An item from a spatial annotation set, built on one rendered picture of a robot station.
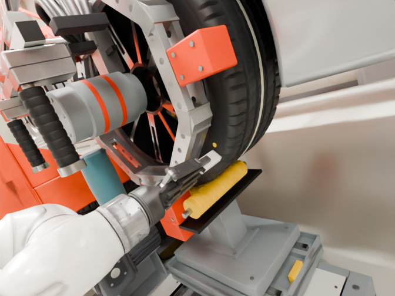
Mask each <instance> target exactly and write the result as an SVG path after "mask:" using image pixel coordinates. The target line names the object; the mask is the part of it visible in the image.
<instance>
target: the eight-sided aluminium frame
mask: <svg viewBox="0 0 395 296"><path fill-rule="evenodd" d="M88 1H89V2H91V4H92V6H96V5H97V6H99V4H100V3H101V1H103V2H104V3H106V4H108V5H109V6H111V7H112V8H113V9H115V10H117V11H118V12H120V13H121V14H123V15H125V16H126V17H128V18H129V19H131V20H132V21H134V22H136V23H137V24H138V25H139V26H140V27H141V28H142V30H143V33H144V36H145V38H146V41H147V43H148V45H149V48H150V51H151V53H152V55H153V58H154V60H155V63H156V66H157V67H158V70H159V73H160V75H161V77H162V80H163V82H164V85H165V88H166V90H167V92H168V95H169V97H170V100H171V102H172V105H173V107H174V110H175V112H176V115H177V117H178V129H177V132H176V138H175V143H174V147H173V152H172V157H171V161H170V166H149V165H148V164H146V163H145V162H144V161H143V160H142V159H141V158H140V157H139V156H138V155H137V154H136V153H135V152H134V151H133V150H132V149H131V148H130V147H129V146H128V145H127V144H126V143H125V142H124V141H123V140H122V139H121V138H120V137H119V136H118V135H117V134H116V133H115V131H114V130H111V131H110V132H107V133H105V134H103V135H100V136H98V137H95V140H96V141H97V143H98V144H99V145H100V147H101V148H104V149H106V153H107V154H108V155H109V156H110V157H111V158H112V159H113V160H114V161H115V162H116V163H117V164H118V165H119V166H120V167H121V169H122V170H123V171H124V172H125V173H126V174H127V175H128V176H129V177H130V179H131V180H132V181H134V182H135V183H136V184H138V185H140V186H141V184H144V185H147V186H154V185H155V184H156V183H157V182H158V181H159V180H162V179H164V178H165V176H166V175H167V174H166V173H165V169H166V168H167V167H173V166H175V165H177V164H179V163H182V162H184V161H186V160H189V159H191V158H193V157H196V158H198V159H199V156H200V153H201V150H202V147H203V144H204V141H205V138H206V135H207V131H208V128H209V126H211V119H212V116H213V114H212V111H211V109H210V102H208V101H207V98H206V95H205V92H204V90H203V87H202V84H201V82H200V80H198V81H196V82H193V83H190V84H188V85H185V86H180V85H179V83H178V80H177V78H176V75H175V73H174V70H173V68H172V65H171V63H170V60H169V57H168V54H167V52H166V51H167V50H168V49H169V48H170V47H172V46H173V45H175V44H176V43H178V42H179V41H181V40H182V39H184V38H185V37H184V35H183V32H182V29H181V27H180V24H179V20H180V19H179V17H178V16H177V15H176V13H175V10H174V7H173V5H172V4H171V3H169V2H167V1H166V0H88ZM77 60H78V67H79V74H80V76H78V72H76V73H75V74H74V76H73V77H72V78H71V79H69V80H67V81H68V83H73V82H77V81H79V80H84V79H89V78H91V74H90V68H89V59H88V58H83V59H81V57H80V56H77ZM113 145H114V146H115V147H116V148H117V149H118V150H119V151H120V152H121V153H122V154H123V155H124V156H125V157H126V158H127V159H128V160H129V161H130V162H131V163H132V164H133V165H134V166H135V167H136V168H134V167H133V166H132V165H131V164H130V163H129V162H128V161H127V160H126V159H125V158H124V157H123V156H122V155H121V154H120V153H119V152H118V151H117V150H116V149H115V148H114V147H113Z"/></svg>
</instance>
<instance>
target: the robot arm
mask: <svg viewBox="0 0 395 296"><path fill-rule="evenodd" d="M221 158H222V157H221V156H220V155H219V154H217V153H216V152H215V151H214V150H212V151H210V152H209V153H207V154H206V155H204V156H203V157H201V158H200V159H198V158H196V157H193V158H191V159H189V160H186V161H184V162H182V163H179V164H177V165H175V166H173V167H167V168H166V169H165V173H166V174H167V175H166V176H165V178H164V179H162V180H159V181H158V182H157V183H156V184H155V185H154V186H152V187H151V186H147V185H141V186H139V187H138V188H137V189H135V190H134V191H132V192H130V193H129V194H128V195H127V194H120V195H118V196H117V197H115V198H114V199H112V200H111V201H109V202H107V203H106V204H104V205H102V206H100V207H98V208H97V209H96V210H94V211H93V212H91V213H89V214H86V215H84V216H83V215H78V214H77V213H76V212H74V211H73V210H71V209H69V208H67V207H64V206H61V205H58V204H41V205H38V206H33V207H30V208H27V209H24V210H21V211H17V212H14V213H10V214H7V215H6V216H5V217H4V218H3V219H2V220H1V221H0V270H1V271H0V296H83V295H84V294H85V293H87V292H88V291H89V290H90V289H91V288H92V287H94V286H95V285H96V284H97V283H98V282H99V281H100V280H101V279H102V278H103V277H104V276H105V275H106V274H107V273H108V272H110V271H111V269H112V268H113V266H114V265H115V264H116V263H117V261H118V260H119V259H120V258H121V257H122V256H123V255H124V254H126V253H128V252H129V251H130V249H131V248H133V247H134V246H135V245H137V243H139V242H141V240H143V239H144V238H145V237H146V236H148V235H149V231H150V228H151V227H152V226H154V225H155V224H156V223H157V222H158V221H160V220H161V219H163V218H164V216H165V211H167V210H169V208H170V207H171V206H172V205H173V204H174V203H175V202H176V201H177V200H178V199H179V198H180V197H182V196H183V195H184V194H185V193H186V192H187V191H188V190H189V189H190V188H191V187H192V186H193V185H195V184H196V183H197V179H198V178H199V177H200V176H201V174H203V173H204V172H206V171H207V170H209V169H210V168H211V167H213V166H214V165H215V164H216V163H218V162H219V161H220V160H221Z"/></svg>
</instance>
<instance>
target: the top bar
mask: <svg viewBox="0 0 395 296"><path fill-rule="evenodd" d="M45 42H46V38H45V36H44V34H43V32H42V30H41V28H40V27H39V25H38V23H37V21H36V20H33V21H19V22H14V27H13V31H12V38H11V45H10V49H22V48H30V47H34V46H42V45H44V44H45ZM10 49H9V50H10ZM2 93H3V94H4V96H5V98H6V99H9V98H12V97H16V96H18V92H17V91H15V89H14V87H13V86H12V84H11V82H10V81H9V79H8V78H7V75H6V74H5V81H4V88H3V92H2Z"/></svg>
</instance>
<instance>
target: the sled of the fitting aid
mask: <svg viewBox="0 0 395 296"><path fill-rule="evenodd" d="M323 252H324V250H323V246H322V242H321V240H320V236H319V235H318V234H313V233H307V232H304V231H300V236H299V238H298V239H297V241H296V242H295V244H294V246H293V248H292V249H291V251H290V253H289V254H288V256H287V257H286V259H285V261H284V262H283V264H282V266H281V267H280V269H279V271H278V272H277V274H276V276H275V277H274V279H273V281H272V282H271V284H270V285H269V287H268V289H267V290H266V292H265V294H264V296H303V294H304V292H305V290H306V288H307V286H308V283H309V281H310V279H311V277H312V275H313V273H314V271H315V269H316V267H317V265H318V263H319V261H320V259H321V257H322V254H323ZM167 267H168V269H169V271H170V273H171V275H172V277H173V278H174V279H175V280H177V281H179V282H180V283H182V284H183V285H185V286H187V287H189V288H190V289H191V290H194V291H195V292H197V293H198V294H200V295H202V296H248V295H246V294H244V293H242V292H240V291H238V290H236V289H234V288H232V287H230V286H228V285H226V284H224V283H222V282H220V281H218V280H216V279H214V278H212V277H210V276H208V275H206V274H204V273H202V272H200V271H198V270H196V269H194V268H192V267H190V266H188V265H186V264H184V263H181V262H180V261H178V260H177V258H176V256H175V257H174V258H173V259H172V260H171V261H170V262H169V263H168V264H167Z"/></svg>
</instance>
